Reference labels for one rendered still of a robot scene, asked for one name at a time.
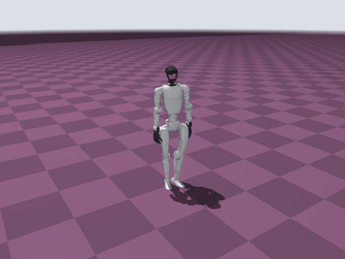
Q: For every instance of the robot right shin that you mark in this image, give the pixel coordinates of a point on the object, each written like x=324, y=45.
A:
x=166, y=168

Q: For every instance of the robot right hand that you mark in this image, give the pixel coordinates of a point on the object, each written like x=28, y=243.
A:
x=157, y=136

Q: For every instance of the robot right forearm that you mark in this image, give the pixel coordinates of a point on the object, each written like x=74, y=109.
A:
x=156, y=120

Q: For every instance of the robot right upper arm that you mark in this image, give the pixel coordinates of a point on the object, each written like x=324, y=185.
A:
x=157, y=99

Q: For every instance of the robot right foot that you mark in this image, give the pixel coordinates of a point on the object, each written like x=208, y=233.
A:
x=167, y=184

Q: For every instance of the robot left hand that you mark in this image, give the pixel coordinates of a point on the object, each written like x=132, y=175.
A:
x=189, y=127

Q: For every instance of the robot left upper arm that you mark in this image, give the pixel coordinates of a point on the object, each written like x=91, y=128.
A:
x=186, y=97

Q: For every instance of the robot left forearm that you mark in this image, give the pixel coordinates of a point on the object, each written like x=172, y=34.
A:
x=188, y=116

